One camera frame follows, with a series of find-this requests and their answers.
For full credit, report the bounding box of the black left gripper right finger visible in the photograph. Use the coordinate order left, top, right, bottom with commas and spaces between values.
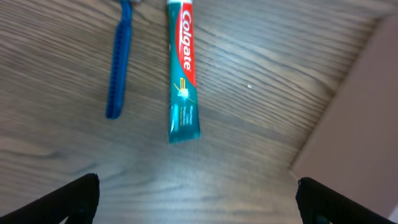
295, 177, 394, 224

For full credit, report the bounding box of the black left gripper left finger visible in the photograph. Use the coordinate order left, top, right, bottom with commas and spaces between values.
1, 173, 100, 224

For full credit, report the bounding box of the pink cardboard box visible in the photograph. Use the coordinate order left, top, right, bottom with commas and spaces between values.
290, 15, 397, 221

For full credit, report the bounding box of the blue disposable razor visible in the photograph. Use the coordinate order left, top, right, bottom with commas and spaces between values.
105, 0, 132, 119

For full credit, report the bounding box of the Colgate toothpaste tube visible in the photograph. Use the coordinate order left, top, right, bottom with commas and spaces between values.
167, 0, 201, 143

